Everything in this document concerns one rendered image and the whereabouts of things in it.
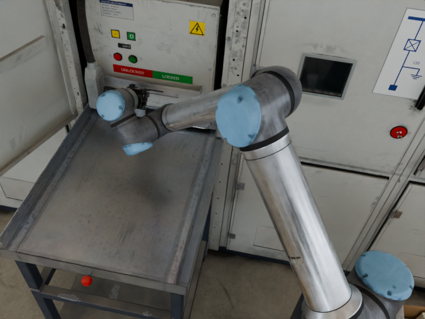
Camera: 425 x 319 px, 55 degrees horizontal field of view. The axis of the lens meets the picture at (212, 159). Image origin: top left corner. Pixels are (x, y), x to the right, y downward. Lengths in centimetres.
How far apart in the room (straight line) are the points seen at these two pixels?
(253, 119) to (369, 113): 83
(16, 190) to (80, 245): 112
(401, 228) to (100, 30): 155
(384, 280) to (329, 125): 66
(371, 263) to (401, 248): 103
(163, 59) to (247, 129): 84
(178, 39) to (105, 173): 56
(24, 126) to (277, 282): 147
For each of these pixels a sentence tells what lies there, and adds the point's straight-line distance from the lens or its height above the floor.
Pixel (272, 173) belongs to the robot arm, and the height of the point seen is 138.
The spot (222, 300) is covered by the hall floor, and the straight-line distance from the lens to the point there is 223.
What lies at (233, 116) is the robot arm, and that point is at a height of 148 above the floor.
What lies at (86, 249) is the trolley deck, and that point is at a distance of 140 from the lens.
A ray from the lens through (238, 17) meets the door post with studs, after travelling 141.
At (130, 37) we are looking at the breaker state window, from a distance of 160.
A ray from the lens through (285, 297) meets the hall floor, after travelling 230.
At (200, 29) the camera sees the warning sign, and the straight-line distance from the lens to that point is 151.
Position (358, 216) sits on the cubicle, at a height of 54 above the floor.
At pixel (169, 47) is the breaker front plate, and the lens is 157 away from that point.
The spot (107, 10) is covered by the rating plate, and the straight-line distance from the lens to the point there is 159.
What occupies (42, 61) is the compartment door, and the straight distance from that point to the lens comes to 168.
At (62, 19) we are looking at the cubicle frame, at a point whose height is 128.
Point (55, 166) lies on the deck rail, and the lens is 164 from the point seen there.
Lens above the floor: 201
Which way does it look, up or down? 45 degrees down
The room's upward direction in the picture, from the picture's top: 5 degrees clockwise
